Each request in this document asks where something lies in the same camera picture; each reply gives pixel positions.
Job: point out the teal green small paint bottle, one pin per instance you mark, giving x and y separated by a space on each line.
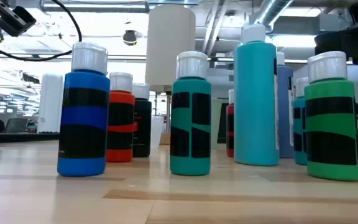
182 119

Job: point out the white building pillar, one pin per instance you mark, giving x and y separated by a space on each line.
51 102

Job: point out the silver ventilation duct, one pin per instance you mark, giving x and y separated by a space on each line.
272 11

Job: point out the turquoise small paint bottle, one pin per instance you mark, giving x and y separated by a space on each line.
298 123

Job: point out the blue small paint bottle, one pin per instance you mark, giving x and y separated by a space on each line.
82 118

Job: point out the orange small paint bottle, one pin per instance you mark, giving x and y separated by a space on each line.
121 109

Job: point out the large periwinkle paint bottle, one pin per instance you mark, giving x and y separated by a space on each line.
284 109

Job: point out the black small paint bottle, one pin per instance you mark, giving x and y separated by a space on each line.
143 124

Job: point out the mint green cup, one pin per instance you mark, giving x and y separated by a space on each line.
216 124

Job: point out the large turquoise paint bottle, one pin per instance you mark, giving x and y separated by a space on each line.
255 102

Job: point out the red small paint bottle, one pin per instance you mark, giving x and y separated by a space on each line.
230 124

